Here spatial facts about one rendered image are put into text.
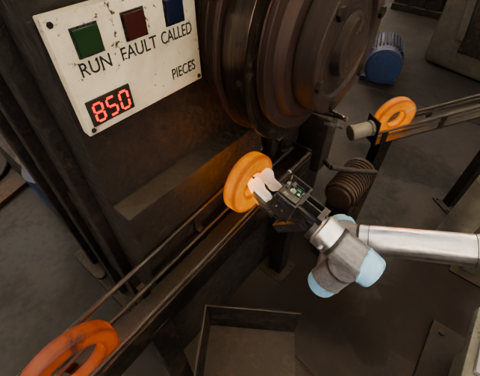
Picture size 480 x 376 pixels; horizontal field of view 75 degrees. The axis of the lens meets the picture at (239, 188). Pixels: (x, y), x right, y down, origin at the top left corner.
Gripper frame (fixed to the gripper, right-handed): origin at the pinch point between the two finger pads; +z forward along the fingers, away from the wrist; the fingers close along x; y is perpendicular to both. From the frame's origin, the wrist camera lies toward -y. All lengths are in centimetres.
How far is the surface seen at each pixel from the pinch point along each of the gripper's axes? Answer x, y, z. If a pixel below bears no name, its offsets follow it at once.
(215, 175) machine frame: 2.7, -5.6, 7.9
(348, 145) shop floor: -134, -88, -5
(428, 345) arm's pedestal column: -35, -63, -85
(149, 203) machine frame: 22.0, 0.7, 10.0
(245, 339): 23.9, -17.6, -23.8
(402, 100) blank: -69, -3, -15
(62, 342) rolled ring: 49.3, -4.5, 1.1
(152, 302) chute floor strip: 32.4, -21.6, -1.6
